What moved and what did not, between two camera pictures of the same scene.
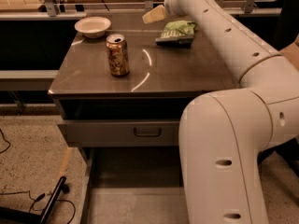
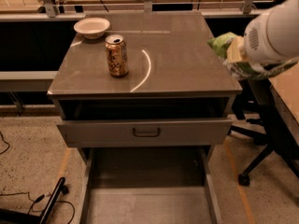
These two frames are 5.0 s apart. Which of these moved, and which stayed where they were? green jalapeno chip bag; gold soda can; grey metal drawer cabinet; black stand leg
Moved: green jalapeno chip bag
Stayed: black stand leg; gold soda can; grey metal drawer cabinet
